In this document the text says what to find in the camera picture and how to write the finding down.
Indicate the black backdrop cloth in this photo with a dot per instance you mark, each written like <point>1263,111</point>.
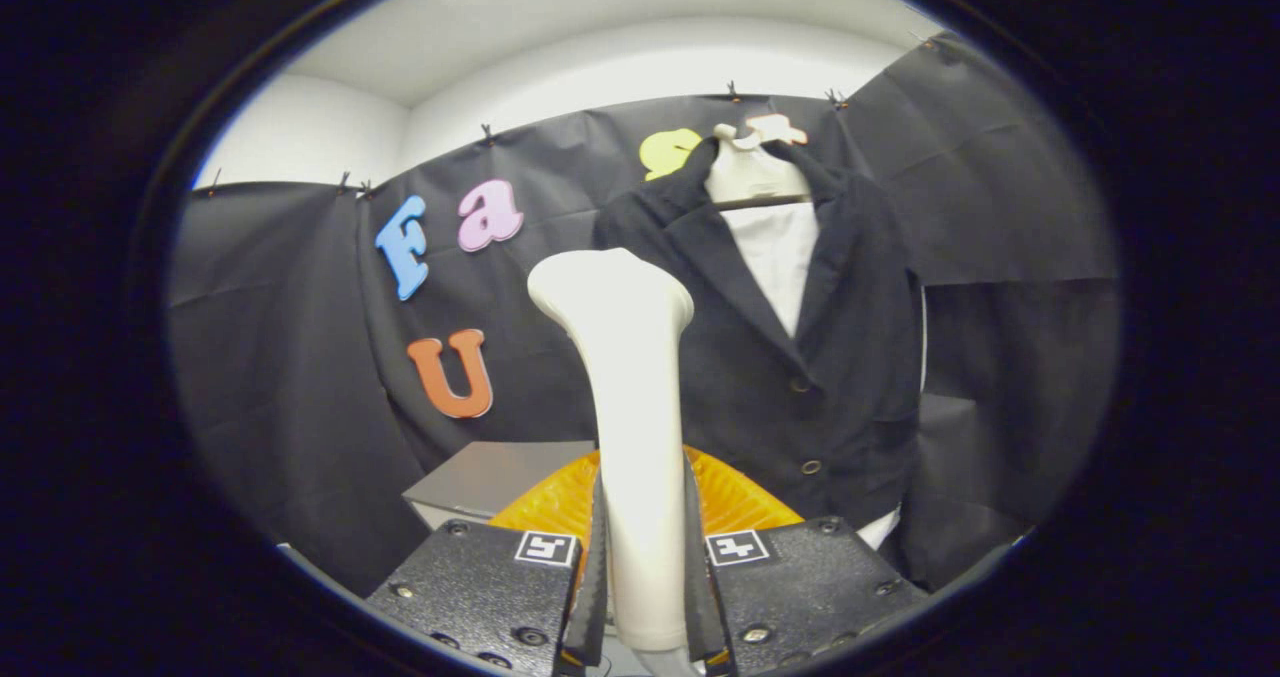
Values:
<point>300,377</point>

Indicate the grey drawer cabinet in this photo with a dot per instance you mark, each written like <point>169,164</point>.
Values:
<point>490,477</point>

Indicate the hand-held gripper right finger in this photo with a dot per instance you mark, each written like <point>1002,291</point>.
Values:
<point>697,587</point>

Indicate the black button jacket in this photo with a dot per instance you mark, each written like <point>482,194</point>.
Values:
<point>850,357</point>

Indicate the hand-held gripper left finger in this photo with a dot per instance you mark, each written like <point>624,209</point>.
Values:
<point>595,577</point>

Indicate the white mannequin torso with stand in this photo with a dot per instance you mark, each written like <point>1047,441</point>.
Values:
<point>780,257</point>

